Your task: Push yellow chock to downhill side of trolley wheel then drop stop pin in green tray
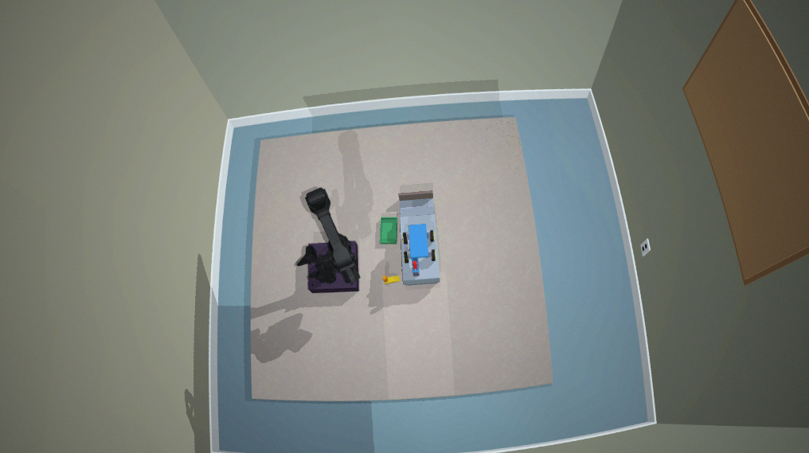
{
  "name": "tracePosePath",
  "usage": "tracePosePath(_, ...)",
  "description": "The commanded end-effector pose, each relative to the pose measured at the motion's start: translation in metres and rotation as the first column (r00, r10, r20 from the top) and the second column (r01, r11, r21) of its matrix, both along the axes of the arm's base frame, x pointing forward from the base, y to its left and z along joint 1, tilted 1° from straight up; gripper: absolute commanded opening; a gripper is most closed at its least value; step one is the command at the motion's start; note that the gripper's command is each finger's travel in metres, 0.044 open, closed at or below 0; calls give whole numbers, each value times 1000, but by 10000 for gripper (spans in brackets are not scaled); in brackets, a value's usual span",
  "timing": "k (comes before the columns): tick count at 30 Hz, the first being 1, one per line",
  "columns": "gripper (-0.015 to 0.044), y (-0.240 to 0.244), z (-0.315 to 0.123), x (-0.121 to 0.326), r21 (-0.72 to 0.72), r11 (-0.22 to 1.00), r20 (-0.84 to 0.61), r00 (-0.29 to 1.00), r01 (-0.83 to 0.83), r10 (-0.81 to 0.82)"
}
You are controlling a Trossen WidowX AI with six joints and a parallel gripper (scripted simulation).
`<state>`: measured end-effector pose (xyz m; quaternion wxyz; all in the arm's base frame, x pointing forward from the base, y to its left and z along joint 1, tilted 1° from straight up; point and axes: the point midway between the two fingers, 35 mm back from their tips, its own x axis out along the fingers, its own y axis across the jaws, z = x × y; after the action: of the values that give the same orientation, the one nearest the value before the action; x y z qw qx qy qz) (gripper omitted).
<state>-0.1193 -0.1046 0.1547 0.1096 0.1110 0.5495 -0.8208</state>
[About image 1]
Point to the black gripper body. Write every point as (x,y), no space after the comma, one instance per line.
(311,256)

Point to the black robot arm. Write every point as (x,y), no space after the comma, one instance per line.
(344,260)

